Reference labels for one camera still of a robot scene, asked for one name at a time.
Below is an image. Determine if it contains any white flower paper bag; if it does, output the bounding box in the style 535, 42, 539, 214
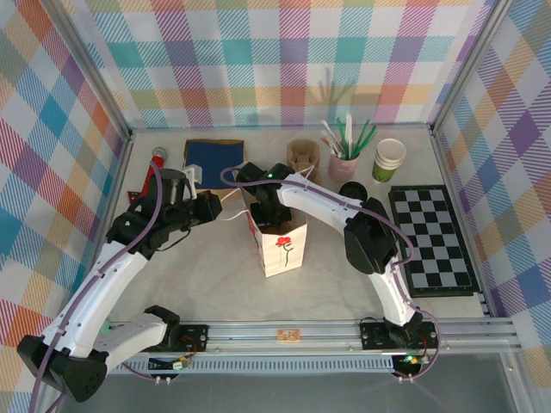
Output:
217, 165, 318, 279

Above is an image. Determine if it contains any red glitter toy microphone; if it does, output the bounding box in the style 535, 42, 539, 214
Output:
141, 147, 168, 199

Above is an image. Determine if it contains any pink straw holder cup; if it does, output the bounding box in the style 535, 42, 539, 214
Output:
329, 151, 362, 180

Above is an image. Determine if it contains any stack of black cup lids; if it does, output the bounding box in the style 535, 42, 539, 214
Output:
338, 181, 368, 203

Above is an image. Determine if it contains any stack of green paper cups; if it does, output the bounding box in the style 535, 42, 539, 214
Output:
372, 138, 407, 184

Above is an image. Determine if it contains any black connector board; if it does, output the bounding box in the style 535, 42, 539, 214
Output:
392, 353, 425, 376
147, 355, 193, 374

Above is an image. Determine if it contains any black grey chessboard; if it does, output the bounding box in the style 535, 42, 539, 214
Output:
388, 184, 477, 298

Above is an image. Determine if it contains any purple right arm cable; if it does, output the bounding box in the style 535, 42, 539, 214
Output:
220, 167, 443, 383

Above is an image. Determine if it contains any thin aluminium wall rail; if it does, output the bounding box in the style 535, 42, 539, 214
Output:
128, 122, 434, 135

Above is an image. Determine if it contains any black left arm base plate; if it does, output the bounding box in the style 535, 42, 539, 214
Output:
171, 324, 211, 354

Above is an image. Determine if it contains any wide aluminium base rail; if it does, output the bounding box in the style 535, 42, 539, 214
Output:
46, 320, 524, 359

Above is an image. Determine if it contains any grey slotted cable duct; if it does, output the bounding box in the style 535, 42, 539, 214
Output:
107, 360, 395, 373

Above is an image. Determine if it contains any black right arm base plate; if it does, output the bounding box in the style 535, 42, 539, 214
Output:
359, 322, 440, 352

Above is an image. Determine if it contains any aluminium frame post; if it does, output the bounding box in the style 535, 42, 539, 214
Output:
50, 0, 134, 141
430, 0, 514, 133

